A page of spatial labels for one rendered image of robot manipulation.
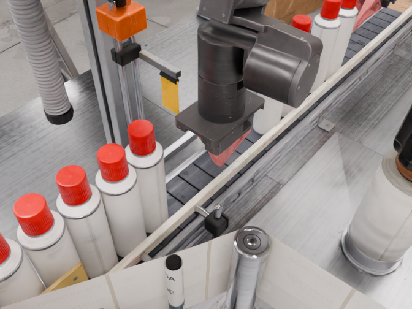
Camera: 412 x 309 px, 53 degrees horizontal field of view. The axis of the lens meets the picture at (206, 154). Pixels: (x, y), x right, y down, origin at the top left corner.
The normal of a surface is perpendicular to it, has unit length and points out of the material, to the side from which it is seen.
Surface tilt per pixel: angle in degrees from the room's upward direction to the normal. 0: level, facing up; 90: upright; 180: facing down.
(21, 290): 90
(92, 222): 90
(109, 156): 2
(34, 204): 3
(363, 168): 0
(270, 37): 71
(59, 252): 90
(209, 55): 89
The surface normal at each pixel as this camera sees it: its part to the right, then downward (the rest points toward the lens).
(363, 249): -0.73, 0.49
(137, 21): 0.75, 0.50
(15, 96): 0.03, -0.68
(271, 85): -0.56, 0.51
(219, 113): -0.14, 0.71
